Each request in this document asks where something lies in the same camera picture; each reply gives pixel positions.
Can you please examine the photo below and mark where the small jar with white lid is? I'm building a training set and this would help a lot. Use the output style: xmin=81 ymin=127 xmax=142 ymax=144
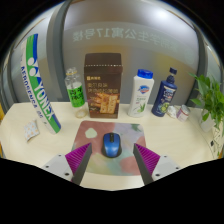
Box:
xmin=175 ymin=104 xmax=192 ymax=122

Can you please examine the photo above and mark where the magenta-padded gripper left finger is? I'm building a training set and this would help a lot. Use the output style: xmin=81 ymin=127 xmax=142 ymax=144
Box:
xmin=41 ymin=142 xmax=93 ymax=186

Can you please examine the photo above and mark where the white plant pot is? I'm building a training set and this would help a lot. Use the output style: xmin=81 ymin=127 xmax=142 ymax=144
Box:
xmin=199 ymin=109 xmax=216 ymax=133

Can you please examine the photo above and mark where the dark blue pump bottle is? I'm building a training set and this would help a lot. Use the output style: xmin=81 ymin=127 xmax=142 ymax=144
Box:
xmin=151 ymin=67 xmax=179 ymax=118

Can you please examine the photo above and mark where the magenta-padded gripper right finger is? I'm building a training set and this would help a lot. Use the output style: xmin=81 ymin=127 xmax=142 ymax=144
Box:
xmin=132 ymin=143 xmax=183 ymax=186

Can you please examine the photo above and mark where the green leafy plant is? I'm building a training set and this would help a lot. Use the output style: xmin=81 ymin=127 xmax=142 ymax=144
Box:
xmin=189 ymin=73 xmax=224 ymax=158

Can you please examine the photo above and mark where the white bottle with blue cap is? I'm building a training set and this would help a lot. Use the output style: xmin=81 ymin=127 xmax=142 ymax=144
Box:
xmin=127 ymin=68 xmax=155 ymax=118

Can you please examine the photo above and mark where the clear bottle with green label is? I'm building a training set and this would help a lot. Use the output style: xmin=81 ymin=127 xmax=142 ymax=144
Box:
xmin=64 ymin=67 xmax=88 ymax=119

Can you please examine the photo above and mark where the blue and black computer mouse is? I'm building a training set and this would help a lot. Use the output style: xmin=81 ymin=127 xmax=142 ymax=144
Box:
xmin=101 ymin=132 xmax=123 ymax=158

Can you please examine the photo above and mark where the pastel patterned mouse pad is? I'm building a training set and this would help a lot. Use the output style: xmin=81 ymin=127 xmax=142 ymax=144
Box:
xmin=71 ymin=120 xmax=148 ymax=177

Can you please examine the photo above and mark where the crumpled white tissue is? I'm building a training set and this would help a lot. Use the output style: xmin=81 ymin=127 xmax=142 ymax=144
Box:
xmin=166 ymin=105 xmax=179 ymax=119

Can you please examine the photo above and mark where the white green blue shuttlecock tube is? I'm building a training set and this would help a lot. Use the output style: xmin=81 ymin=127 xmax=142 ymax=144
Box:
xmin=20 ymin=33 xmax=63 ymax=135

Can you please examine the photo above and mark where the small patterned white packet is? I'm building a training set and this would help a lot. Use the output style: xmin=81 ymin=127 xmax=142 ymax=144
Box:
xmin=23 ymin=119 xmax=41 ymax=143

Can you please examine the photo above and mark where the brown cracker box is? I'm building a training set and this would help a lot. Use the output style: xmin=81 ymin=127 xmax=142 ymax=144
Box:
xmin=83 ymin=52 xmax=124 ymax=120

